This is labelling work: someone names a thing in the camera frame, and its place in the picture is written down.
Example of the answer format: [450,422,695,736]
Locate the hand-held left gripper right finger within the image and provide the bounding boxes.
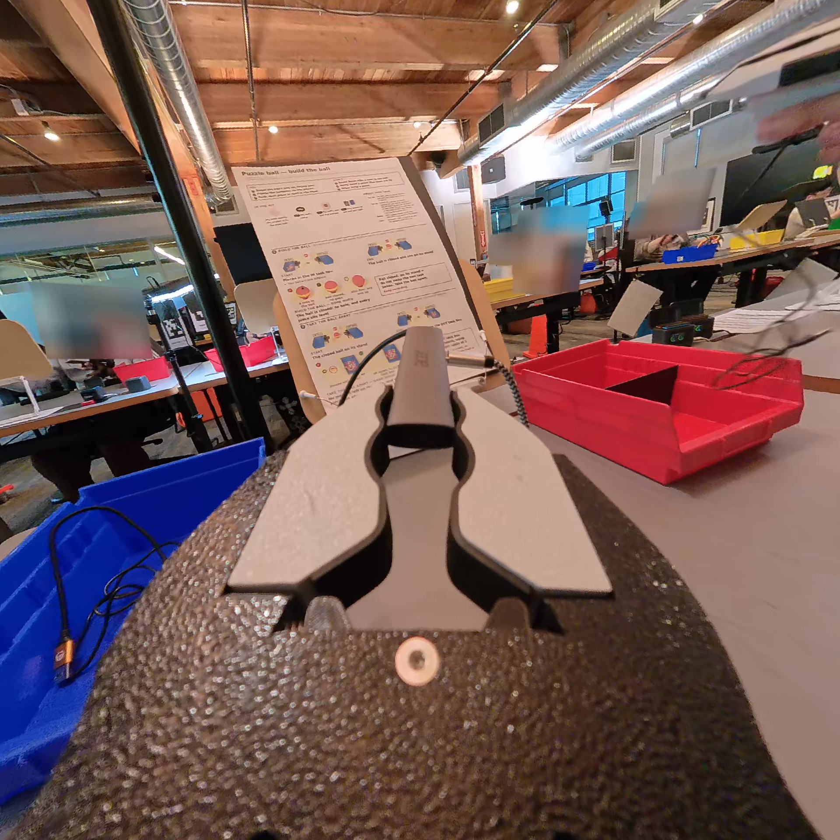
[448,387,614,621]

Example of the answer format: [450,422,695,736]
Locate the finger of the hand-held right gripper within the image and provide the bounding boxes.
[705,39,840,116]

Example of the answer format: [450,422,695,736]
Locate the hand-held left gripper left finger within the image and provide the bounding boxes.
[226,384,395,614]

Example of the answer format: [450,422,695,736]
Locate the braided usb-c cable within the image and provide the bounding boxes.
[446,352,532,429]

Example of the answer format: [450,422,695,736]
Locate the dark grey usb hub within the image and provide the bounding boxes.
[384,326,458,449]

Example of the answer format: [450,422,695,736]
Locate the red plastic bin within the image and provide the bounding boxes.
[511,338,805,487]
[112,356,173,386]
[205,336,278,370]

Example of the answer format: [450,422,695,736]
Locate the thin black cable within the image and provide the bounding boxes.
[714,276,840,389]

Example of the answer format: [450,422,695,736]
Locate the person's right hand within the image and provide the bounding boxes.
[755,105,840,166]

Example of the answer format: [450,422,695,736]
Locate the large black screen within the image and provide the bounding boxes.
[718,134,840,227]

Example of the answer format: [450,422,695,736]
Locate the open cardboard box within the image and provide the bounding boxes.
[738,200,790,235]

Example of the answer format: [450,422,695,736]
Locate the wooden office desk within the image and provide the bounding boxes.
[0,357,290,439]
[489,279,606,355]
[625,233,840,309]

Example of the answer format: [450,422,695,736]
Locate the black bin divider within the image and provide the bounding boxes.
[604,365,680,411]

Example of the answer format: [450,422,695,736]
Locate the instruction sheet on stand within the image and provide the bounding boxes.
[231,156,513,424]

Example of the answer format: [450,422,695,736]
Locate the printed marker board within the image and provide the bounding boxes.
[192,301,238,339]
[156,298,193,350]

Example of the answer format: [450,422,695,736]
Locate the white paper sheets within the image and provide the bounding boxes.
[712,303,840,337]

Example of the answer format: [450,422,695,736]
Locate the grey card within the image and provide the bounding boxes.
[607,280,664,337]

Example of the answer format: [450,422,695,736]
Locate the printed instruction sheet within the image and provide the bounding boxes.
[231,156,490,404]

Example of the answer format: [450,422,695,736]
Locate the black charger device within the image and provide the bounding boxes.
[651,315,716,347]

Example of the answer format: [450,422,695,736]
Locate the black rectangular board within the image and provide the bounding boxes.
[213,223,275,287]

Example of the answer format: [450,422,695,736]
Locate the black metal pole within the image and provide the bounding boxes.
[87,0,275,454]

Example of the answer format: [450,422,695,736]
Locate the silver ventilation duct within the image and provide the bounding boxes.
[551,0,840,155]
[459,0,723,165]
[121,0,236,207]

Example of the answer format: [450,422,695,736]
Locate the black cable with orange plug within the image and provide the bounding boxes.
[49,505,179,686]

